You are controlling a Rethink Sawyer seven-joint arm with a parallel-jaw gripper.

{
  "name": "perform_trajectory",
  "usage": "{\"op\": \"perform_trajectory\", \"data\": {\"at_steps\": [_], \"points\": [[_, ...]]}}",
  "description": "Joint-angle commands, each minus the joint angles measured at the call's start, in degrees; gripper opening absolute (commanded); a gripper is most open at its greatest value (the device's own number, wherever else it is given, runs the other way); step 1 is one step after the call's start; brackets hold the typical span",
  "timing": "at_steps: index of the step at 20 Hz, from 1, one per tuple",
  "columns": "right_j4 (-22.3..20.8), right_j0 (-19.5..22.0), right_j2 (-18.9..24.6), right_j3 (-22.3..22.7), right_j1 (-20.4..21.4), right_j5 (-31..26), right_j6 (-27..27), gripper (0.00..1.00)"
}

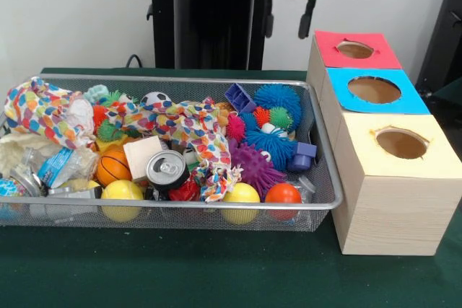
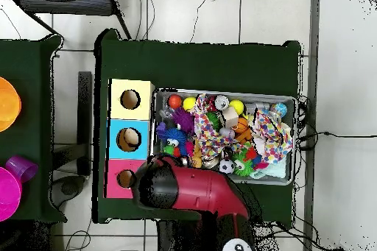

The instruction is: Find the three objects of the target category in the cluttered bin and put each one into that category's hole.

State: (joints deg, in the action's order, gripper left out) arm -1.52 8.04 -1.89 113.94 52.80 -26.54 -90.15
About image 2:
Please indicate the small soccer ball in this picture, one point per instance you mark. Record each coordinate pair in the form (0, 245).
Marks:
(226, 166)

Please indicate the magenta plastic bowl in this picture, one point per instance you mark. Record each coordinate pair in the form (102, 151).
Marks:
(8, 195)

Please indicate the silver topped drink can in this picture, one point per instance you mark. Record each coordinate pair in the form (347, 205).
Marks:
(221, 102)

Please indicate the wide polka dot cloth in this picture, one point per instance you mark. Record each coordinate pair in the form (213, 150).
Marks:
(274, 139)

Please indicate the orange plastic bowl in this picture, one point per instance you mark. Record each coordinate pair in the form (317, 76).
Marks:
(8, 103)

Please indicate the orange ball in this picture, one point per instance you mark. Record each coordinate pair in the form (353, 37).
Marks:
(175, 101)

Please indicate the yellow ball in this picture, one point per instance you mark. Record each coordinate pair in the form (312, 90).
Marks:
(236, 106)
(189, 103)

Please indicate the shallow mesh bin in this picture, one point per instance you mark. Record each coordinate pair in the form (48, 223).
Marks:
(160, 99)

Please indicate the purple spiky rubber ball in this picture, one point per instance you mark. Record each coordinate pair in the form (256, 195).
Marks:
(183, 118)

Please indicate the small orange basketball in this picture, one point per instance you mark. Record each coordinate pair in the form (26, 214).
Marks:
(241, 125)

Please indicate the wooden box with three holes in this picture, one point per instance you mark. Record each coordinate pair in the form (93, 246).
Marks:
(117, 109)

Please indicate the dark office chair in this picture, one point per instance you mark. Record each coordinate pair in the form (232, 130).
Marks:
(67, 3)

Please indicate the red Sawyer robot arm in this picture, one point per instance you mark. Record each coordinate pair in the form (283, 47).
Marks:
(200, 189)

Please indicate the dark green table cloth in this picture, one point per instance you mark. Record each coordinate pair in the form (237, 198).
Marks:
(191, 65)

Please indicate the purple plastic cup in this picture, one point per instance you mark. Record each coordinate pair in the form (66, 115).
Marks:
(23, 168)

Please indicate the green side table cloth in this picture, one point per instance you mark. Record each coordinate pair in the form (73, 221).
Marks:
(32, 62)

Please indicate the long polka dot cloth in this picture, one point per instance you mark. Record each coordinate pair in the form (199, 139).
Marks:
(206, 128)

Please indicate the plain wooden block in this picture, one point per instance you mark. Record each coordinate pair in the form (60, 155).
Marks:
(230, 116)

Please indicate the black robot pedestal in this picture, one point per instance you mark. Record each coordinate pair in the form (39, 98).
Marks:
(176, 237)

